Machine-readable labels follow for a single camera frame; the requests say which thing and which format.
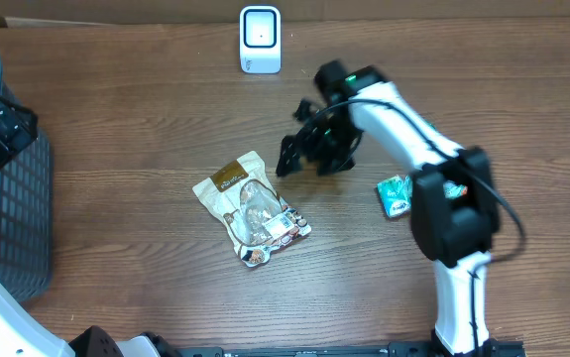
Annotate beige nut snack bag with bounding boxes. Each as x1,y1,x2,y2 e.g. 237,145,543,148
192,151,312,268

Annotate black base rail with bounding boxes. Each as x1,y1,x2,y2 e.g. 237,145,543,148
174,339,528,357

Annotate small teal tissue pack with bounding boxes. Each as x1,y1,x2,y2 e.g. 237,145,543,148
377,176,412,218

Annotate brown cardboard backboard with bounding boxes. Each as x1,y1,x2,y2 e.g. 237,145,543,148
0,0,570,27

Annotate white barcode scanner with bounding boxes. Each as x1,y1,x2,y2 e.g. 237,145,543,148
239,5,283,74

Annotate teal wet wipes pack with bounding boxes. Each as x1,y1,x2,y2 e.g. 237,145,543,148
443,181,468,199

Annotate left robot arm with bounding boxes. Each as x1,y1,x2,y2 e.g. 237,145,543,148
0,95,179,357

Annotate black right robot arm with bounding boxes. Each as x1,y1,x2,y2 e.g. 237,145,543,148
276,60,500,356

